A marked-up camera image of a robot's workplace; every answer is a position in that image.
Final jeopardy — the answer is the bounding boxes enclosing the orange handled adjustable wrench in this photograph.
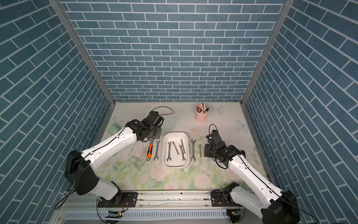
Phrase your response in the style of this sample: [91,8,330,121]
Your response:
[146,138,154,161]

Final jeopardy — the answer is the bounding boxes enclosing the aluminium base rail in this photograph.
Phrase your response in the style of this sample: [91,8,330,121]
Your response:
[50,189,294,224]

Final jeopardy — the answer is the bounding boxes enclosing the silver combination wrench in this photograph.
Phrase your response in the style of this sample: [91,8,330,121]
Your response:
[153,140,160,161]

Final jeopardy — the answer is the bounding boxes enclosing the large silver open-end wrench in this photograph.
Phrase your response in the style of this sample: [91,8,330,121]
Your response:
[190,139,196,162]

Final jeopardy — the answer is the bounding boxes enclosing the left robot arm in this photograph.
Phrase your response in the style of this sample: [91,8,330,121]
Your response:
[64,111,164,201]

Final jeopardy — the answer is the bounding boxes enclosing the silver ring-end wrench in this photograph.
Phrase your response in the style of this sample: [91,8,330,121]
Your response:
[180,139,186,161]

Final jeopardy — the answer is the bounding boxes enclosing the white plastic storage box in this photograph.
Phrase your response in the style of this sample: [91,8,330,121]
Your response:
[162,132,189,169]

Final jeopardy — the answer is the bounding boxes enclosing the silver wrench in box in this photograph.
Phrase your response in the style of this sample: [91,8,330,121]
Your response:
[167,141,172,162]

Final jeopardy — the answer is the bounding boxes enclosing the pink pen cup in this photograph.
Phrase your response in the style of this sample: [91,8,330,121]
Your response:
[195,103,209,123]

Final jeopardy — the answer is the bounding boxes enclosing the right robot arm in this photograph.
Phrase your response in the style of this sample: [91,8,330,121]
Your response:
[204,130,300,224]

